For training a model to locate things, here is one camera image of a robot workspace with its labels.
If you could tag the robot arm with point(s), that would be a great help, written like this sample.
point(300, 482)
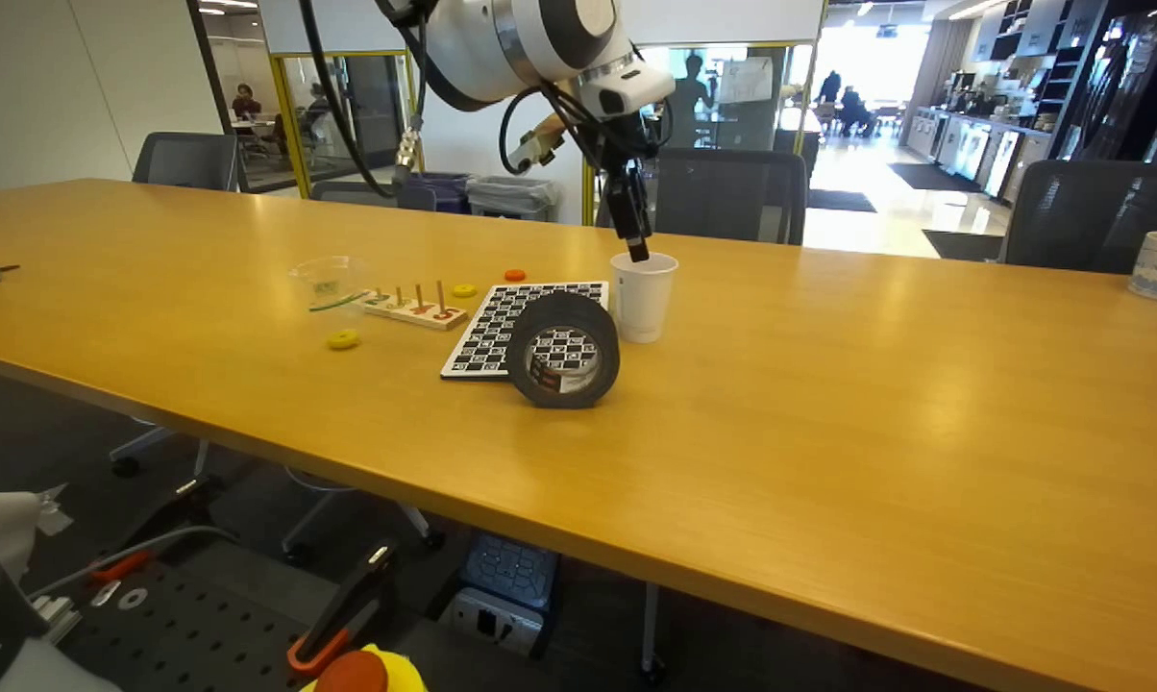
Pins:
point(502, 43)

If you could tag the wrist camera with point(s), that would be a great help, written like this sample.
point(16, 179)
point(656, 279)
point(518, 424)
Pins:
point(537, 147)

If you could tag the grey bin with liner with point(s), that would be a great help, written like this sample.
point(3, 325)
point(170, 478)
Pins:
point(511, 197)

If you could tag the floor power box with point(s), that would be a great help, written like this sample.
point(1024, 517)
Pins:
point(506, 586)

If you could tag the white cloth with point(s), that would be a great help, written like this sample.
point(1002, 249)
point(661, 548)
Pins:
point(12, 524)

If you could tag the dark floor mat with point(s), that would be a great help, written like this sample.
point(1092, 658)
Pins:
point(924, 176)
point(968, 245)
point(840, 200)

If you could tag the white paper cup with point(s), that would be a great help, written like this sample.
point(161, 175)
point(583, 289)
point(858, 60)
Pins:
point(643, 298)

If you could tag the group of people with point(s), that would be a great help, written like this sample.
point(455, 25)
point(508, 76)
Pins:
point(846, 104)

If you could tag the small orange clamp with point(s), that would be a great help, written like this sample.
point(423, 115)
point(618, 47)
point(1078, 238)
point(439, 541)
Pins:
point(119, 567)

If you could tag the person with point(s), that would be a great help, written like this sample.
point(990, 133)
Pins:
point(694, 96)
point(245, 103)

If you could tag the black white checker board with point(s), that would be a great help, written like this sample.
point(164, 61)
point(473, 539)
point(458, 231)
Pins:
point(487, 332)

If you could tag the kitchen counter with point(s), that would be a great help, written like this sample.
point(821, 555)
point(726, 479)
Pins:
point(982, 144)

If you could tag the white paper sheet on glass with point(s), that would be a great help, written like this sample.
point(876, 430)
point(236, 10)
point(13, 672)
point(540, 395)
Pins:
point(745, 81)

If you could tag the yellow rubber duck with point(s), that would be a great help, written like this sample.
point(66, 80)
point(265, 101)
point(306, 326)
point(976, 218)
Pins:
point(386, 673)

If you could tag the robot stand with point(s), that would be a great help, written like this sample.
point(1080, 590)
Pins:
point(204, 625)

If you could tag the black tape roll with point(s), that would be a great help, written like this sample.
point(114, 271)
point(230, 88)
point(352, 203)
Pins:
point(540, 389)

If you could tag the colorless plastic cup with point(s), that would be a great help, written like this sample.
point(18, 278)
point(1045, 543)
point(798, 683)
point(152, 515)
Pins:
point(333, 284)

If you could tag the grey office chair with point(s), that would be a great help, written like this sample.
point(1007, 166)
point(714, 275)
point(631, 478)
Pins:
point(186, 160)
point(357, 192)
point(1078, 216)
point(732, 197)

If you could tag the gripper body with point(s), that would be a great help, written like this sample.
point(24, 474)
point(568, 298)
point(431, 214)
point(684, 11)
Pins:
point(625, 154)

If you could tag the blue bin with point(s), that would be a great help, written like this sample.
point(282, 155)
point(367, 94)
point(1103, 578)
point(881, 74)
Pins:
point(439, 190)

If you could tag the wooden peg counting board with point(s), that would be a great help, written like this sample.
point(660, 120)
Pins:
point(420, 310)

